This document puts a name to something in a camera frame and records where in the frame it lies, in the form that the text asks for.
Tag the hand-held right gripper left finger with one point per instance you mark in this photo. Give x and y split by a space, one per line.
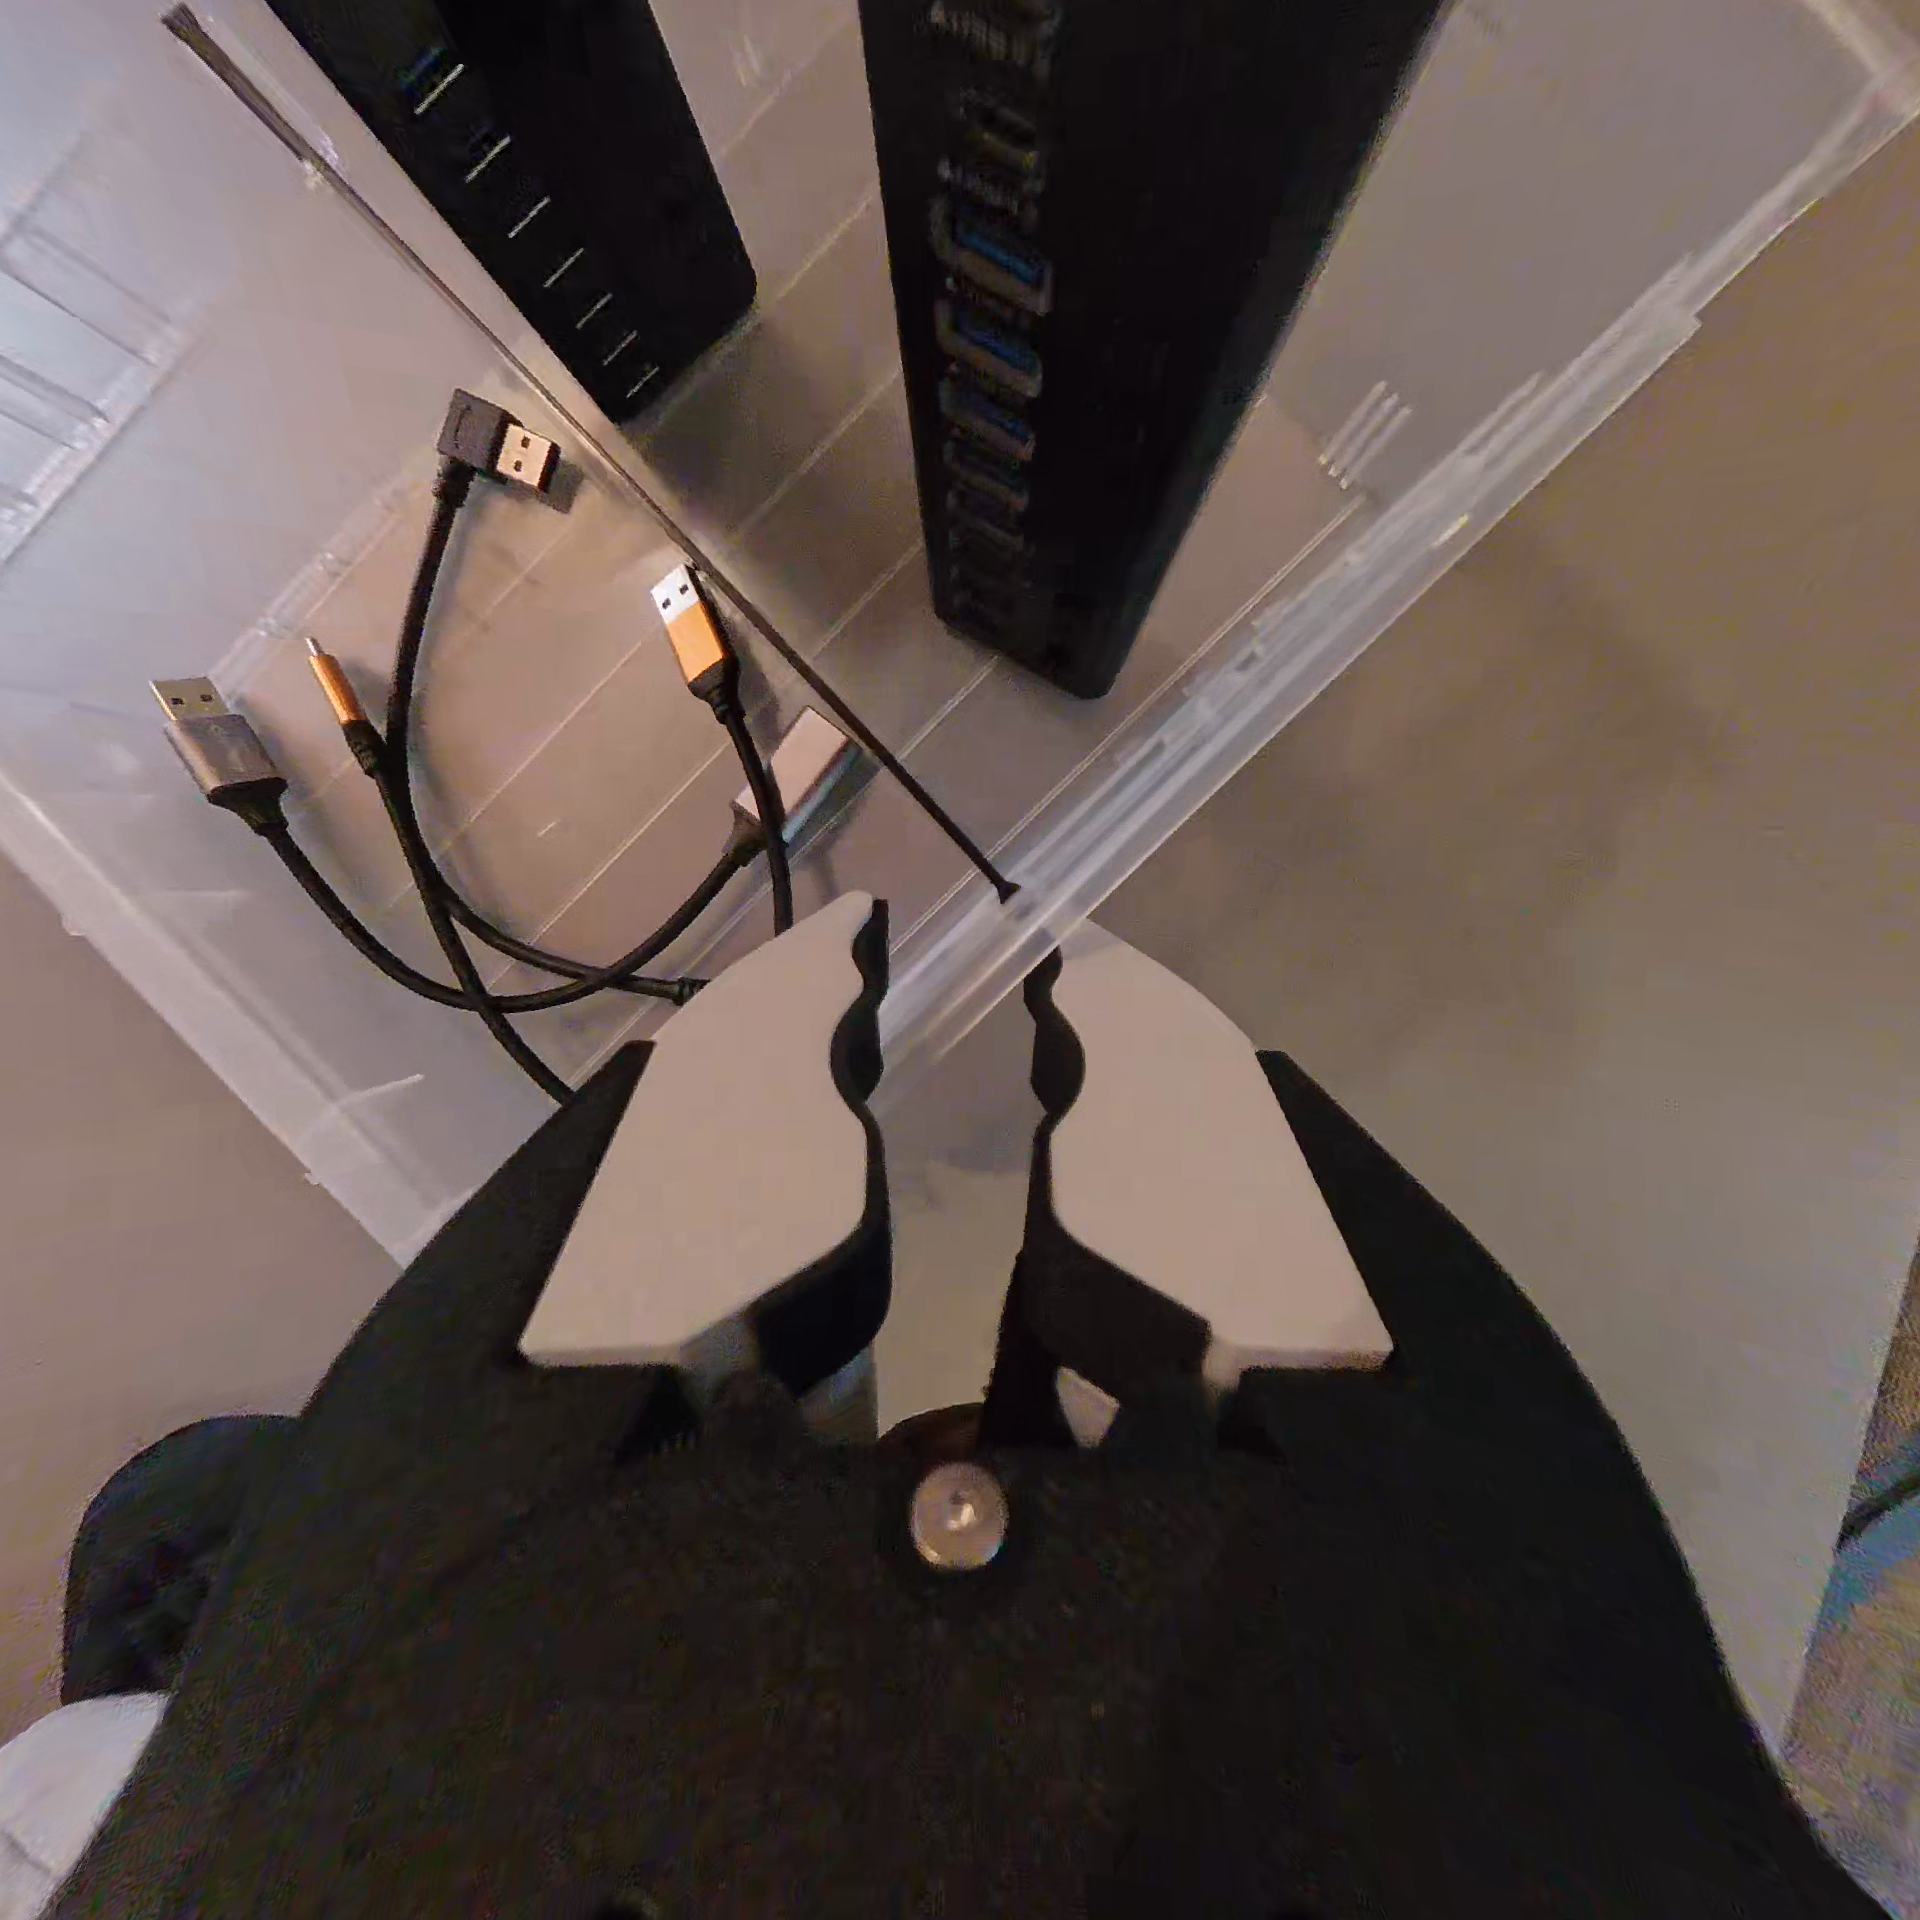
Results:
720 1153

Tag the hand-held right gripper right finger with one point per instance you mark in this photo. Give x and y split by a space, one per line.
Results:
1201 1181

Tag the large textured black usb hub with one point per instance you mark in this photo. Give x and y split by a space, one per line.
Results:
1201 298

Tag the person's grey hoodie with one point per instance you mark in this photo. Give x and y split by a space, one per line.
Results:
67 1783

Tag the glossy black multi-port usb hub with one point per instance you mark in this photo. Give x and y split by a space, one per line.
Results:
602 182

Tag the clear plastic bin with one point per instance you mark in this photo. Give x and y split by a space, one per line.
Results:
836 499

